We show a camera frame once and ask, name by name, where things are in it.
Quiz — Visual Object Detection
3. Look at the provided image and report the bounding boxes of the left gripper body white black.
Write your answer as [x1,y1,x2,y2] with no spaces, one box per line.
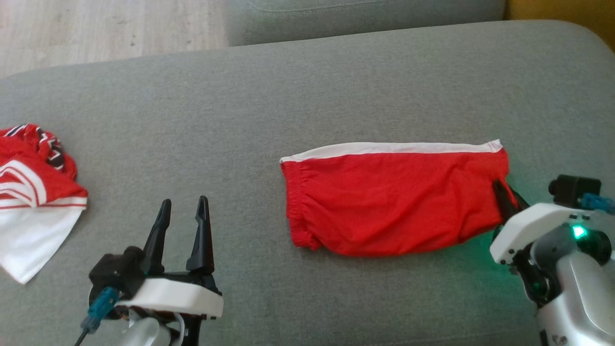
[115,272,224,320]

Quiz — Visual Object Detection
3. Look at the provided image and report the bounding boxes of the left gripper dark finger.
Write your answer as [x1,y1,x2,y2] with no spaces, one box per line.
[140,198,172,277]
[186,195,216,278]

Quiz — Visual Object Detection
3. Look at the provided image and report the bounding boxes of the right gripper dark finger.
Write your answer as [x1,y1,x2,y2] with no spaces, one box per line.
[505,185,530,209]
[492,179,520,224]

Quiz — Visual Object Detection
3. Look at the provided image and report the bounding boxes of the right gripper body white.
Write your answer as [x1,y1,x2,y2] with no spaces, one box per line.
[490,202,596,266]

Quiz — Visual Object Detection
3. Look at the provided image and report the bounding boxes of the red shorts white stripe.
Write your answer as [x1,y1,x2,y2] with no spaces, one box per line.
[280,139,518,257]

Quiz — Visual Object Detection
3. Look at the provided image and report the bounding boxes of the red white basketball jersey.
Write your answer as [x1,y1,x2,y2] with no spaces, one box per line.
[0,124,89,285]

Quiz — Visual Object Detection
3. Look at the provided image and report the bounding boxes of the large grey sofa seat cushion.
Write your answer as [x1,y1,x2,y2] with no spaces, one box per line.
[0,19,615,346]

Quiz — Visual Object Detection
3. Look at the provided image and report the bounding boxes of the yellow sofa backrest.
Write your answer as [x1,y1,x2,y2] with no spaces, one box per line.
[504,0,615,52]

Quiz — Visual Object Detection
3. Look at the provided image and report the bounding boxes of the long narrow grey seat cushion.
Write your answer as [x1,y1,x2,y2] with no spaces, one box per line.
[225,0,508,48]

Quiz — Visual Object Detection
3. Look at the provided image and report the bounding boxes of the blue right camera connector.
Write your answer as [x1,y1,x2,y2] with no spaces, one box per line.
[578,193,615,215]

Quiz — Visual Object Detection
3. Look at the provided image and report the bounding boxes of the blue camera connector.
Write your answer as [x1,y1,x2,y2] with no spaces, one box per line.
[80,287,120,334]
[578,193,615,215]

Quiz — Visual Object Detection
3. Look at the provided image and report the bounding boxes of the blue left camera connector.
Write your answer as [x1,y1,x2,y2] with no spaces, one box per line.
[80,287,120,334]

